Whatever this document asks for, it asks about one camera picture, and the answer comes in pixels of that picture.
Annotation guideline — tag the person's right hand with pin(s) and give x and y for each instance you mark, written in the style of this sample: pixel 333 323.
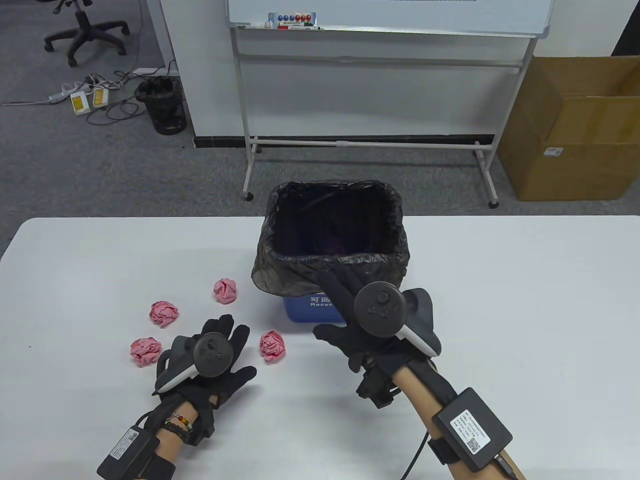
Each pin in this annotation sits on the person's right hand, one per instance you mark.
pixel 342 300

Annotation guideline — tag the person's left hand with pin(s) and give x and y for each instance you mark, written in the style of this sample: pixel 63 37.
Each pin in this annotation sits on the person's left hand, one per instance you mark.
pixel 243 379

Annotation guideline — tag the blue recycling bin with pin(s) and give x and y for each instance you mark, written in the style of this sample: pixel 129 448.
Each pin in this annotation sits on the blue recycling bin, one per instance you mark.
pixel 305 312

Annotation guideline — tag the pink paper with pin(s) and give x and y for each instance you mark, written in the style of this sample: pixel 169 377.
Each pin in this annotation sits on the pink paper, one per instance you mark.
pixel 225 290
pixel 163 313
pixel 272 346
pixel 146 351

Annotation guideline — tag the person's right forearm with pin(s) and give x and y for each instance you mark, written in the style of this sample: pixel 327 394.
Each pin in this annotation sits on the person's right forearm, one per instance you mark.
pixel 412 395

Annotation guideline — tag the black plastic bin liner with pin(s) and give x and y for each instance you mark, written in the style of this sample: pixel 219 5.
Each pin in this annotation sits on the black plastic bin liner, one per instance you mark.
pixel 290 270

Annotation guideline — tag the black and white controller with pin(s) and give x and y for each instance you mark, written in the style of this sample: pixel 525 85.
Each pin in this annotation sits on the black and white controller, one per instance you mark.
pixel 212 356
pixel 377 307

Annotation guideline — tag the black wrist sensor box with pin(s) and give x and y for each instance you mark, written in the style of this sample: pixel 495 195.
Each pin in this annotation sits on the black wrist sensor box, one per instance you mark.
pixel 127 450
pixel 472 430

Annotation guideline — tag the grey metal whiteboard stand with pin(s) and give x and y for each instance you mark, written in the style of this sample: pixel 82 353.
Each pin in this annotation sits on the grey metal whiteboard stand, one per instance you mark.
pixel 350 60

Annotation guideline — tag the black mesh wastebasket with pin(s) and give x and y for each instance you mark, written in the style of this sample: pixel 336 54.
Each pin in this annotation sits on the black mesh wastebasket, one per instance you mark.
pixel 162 110

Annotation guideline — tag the brown cardboard box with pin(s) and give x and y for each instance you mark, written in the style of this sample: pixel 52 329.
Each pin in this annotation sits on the brown cardboard box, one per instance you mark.
pixel 575 170

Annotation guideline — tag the pack of coloured magnets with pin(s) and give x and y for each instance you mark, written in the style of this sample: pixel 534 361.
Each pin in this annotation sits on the pack of coloured magnets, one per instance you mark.
pixel 292 19

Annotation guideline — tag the white whiteboard marker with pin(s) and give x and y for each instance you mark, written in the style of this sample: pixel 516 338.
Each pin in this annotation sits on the white whiteboard marker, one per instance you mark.
pixel 260 25

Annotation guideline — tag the white whiteboard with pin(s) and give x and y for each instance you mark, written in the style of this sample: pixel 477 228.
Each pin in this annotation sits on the white whiteboard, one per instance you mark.
pixel 400 15

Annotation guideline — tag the white and yellow adapter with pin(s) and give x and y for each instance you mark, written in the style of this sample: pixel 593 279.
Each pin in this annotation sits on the white and yellow adapter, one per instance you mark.
pixel 80 103
pixel 101 98

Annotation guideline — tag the white power strip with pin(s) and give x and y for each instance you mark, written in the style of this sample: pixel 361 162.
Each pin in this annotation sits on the white power strip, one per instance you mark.
pixel 62 94

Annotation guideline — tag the office chair base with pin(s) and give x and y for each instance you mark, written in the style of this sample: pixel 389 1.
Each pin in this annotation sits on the office chair base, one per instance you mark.
pixel 80 30

